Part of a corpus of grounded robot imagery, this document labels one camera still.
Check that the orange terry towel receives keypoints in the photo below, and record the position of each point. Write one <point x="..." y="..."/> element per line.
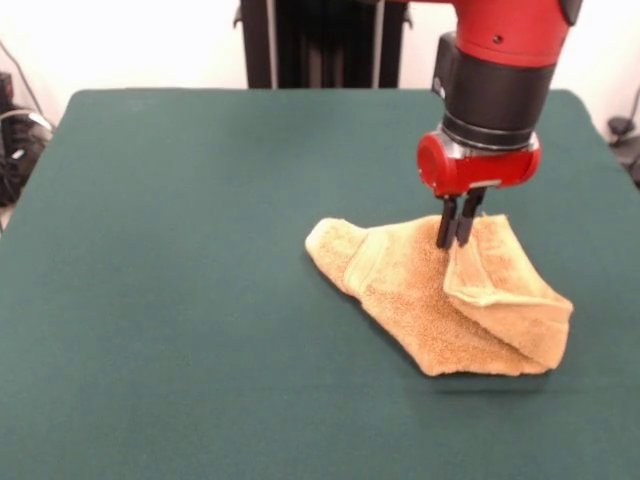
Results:
<point x="400" y="300"/>

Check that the small black box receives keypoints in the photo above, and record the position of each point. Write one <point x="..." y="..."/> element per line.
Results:
<point x="5" y="86"/>

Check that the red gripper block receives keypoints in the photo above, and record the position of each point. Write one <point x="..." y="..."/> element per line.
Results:
<point x="480" y="172"/>

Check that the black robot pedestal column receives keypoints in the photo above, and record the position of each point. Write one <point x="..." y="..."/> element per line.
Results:
<point x="320" y="45"/>

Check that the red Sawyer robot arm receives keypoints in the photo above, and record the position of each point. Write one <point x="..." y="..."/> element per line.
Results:
<point x="500" y="75"/>

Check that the dark green table cloth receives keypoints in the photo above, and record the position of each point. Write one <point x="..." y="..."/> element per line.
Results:
<point x="150" y="300"/>

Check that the black floor device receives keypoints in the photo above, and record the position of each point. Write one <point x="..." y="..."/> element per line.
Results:
<point x="625" y="145"/>

